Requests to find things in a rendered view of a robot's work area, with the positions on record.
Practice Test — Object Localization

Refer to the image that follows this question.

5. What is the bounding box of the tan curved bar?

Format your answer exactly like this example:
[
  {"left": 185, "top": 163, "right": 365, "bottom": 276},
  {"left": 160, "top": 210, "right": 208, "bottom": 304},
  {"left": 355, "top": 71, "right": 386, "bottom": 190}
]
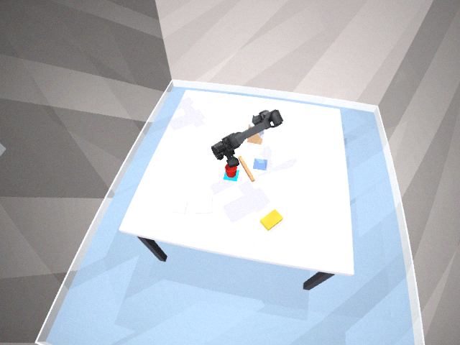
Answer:
[{"left": 238, "top": 155, "right": 255, "bottom": 182}]

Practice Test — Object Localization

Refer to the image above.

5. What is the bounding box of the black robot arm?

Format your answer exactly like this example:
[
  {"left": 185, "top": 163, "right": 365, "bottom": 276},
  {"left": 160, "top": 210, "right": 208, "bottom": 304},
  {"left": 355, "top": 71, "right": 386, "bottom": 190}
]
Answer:
[{"left": 211, "top": 109, "right": 284, "bottom": 160}]

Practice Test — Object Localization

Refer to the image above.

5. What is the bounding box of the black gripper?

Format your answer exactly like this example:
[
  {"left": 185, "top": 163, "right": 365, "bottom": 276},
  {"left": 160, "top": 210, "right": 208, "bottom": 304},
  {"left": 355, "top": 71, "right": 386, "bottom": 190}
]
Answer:
[{"left": 225, "top": 149, "right": 239, "bottom": 168}]

